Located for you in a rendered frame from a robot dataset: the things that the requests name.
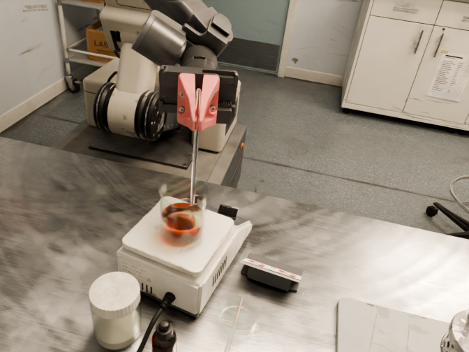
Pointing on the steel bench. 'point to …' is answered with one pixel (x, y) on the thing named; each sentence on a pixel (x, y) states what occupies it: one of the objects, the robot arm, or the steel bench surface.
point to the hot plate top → (211, 240)
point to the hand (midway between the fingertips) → (197, 123)
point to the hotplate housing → (178, 293)
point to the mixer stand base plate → (384, 329)
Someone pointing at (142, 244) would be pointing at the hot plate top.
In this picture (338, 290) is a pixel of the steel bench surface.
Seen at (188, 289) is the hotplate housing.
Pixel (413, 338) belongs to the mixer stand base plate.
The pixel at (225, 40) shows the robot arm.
